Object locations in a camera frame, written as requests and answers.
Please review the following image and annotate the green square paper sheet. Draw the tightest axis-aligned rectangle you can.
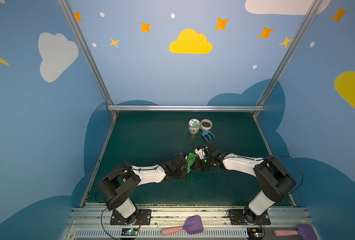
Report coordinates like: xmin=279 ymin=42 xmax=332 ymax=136
xmin=187 ymin=153 xmax=198 ymax=174

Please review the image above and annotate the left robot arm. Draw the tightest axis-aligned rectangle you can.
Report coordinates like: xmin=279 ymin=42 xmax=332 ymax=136
xmin=96 ymin=155 xmax=188 ymax=225

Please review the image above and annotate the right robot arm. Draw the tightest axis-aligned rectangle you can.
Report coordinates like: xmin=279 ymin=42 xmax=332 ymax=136
xmin=188 ymin=154 xmax=296 ymax=224

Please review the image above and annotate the blue garden hand rake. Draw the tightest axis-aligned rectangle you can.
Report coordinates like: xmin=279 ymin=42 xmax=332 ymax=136
xmin=202 ymin=130 xmax=215 ymax=142

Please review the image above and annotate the white tape roll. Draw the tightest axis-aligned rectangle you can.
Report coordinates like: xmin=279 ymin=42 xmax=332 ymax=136
xmin=200 ymin=119 xmax=213 ymax=131

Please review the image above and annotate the carrot snack jar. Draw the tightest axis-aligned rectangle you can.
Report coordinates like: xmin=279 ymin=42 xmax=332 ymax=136
xmin=189 ymin=119 xmax=201 ymax=135

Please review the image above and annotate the left green circuit board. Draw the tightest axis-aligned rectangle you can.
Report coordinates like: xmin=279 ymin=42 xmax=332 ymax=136
xmin=120 ymin=228 xmax=139 ymax=237

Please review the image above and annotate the green circuit board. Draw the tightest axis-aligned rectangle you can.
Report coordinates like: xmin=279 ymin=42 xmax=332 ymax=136
xmin=120 ymin=228 xmax=139 ymax=237
xmin=247 ymin=228 xmax=265 ymax=240

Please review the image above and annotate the right green circuit board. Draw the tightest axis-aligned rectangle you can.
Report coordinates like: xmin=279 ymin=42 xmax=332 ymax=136
xmin=247 ymin=228 xmax=265 ymax=240

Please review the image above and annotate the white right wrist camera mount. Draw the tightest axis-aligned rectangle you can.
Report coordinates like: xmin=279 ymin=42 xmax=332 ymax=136
xmin=194 ymin=142 xmax=221 ymax=160

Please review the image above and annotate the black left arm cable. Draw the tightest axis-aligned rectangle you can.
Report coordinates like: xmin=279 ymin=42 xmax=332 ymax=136
xmin=177 ymin=143 xmax=195 ymax=157

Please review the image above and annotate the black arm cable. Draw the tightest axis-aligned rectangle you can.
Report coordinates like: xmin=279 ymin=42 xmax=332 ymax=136
xmin=273 ymin=155 xmax=304 ymax=193
xmin=177 ymin=143 xmax=195 ymax=157

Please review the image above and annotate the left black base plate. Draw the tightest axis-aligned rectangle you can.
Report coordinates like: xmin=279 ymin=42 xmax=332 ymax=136
xmin=110 ymin=209 xmax=151 ymax=226

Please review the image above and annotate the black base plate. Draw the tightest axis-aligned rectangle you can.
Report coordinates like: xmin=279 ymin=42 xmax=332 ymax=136
xmin=110 ymin=209 xmax=151 ymax=226
xmin=227 ymin=209 xmax=271 ymax=225

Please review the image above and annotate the purple scoop pink handle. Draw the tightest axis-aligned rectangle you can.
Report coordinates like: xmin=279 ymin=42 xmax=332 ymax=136
xmin=274 ymin=224 xmax=318 ymax=240
xmin=161 ymin=215 xmax=204 ymax=236

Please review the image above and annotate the aluminium back frame rail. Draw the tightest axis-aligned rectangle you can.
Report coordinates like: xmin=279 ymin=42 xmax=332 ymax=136
xmin=107 ymin=105 xmax=265 ymax=112

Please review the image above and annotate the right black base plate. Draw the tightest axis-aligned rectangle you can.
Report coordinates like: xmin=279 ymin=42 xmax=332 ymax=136
xmin=227 ymin=209 xmax=271 ymax=225

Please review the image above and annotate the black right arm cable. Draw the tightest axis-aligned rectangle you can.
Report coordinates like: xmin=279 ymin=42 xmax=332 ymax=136
xmin=273 ymin=155 xmax=304 ymax=193

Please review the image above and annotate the aluminium front rail base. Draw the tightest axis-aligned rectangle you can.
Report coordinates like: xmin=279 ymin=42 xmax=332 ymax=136
xmin=61 ymin=204 xmax=320 ymax=240

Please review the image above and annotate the aluminium left corner post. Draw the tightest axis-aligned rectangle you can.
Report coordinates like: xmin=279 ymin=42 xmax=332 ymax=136
xmin=57 ymin=0 xmax=114 ymax=108

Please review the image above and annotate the aluminium corner post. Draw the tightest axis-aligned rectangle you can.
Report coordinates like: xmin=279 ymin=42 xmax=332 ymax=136
xmin=252 ymin=0 xmax=323 ymax=119
xmin=57 ymin=0 xmax=114 ymax=108

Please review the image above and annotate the aluminium right corner post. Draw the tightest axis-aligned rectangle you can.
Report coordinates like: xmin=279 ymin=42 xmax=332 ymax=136
xmin=252 ymin=0 xmax=323 ymax=119

